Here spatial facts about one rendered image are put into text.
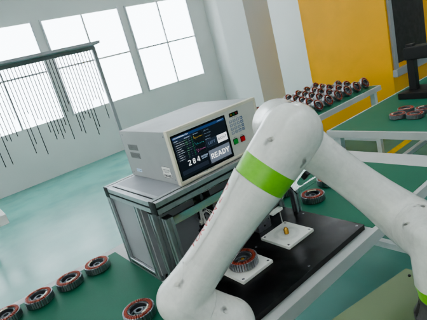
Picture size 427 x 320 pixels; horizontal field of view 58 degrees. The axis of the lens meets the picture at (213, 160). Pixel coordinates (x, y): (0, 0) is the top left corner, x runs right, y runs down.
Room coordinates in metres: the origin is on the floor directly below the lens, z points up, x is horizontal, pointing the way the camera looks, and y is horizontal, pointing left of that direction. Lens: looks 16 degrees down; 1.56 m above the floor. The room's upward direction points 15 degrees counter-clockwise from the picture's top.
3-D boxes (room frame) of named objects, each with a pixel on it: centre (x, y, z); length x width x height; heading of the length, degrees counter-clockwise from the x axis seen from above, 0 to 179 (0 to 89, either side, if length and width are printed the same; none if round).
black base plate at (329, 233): (1.32, -0.10, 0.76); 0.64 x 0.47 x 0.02; 125
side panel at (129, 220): (1.45, 0.39, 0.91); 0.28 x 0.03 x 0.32; 35
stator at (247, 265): (1.24, -0.01, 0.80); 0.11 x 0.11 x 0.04
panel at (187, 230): (1.52, 0.04, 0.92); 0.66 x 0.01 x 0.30; 125
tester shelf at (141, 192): (1.57, 0.07, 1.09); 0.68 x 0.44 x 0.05; 125
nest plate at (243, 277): (1.24, -0.01, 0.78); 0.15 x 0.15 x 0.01; 35
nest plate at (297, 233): (1.38, -0.21, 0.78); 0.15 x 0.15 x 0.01; 35
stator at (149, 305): (1.14, 0.38, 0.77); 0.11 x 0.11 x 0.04
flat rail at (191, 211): (1.39, -0.05, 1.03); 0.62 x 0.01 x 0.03; 125
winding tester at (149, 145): (1.58, 0.07, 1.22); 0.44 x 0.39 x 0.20; 125
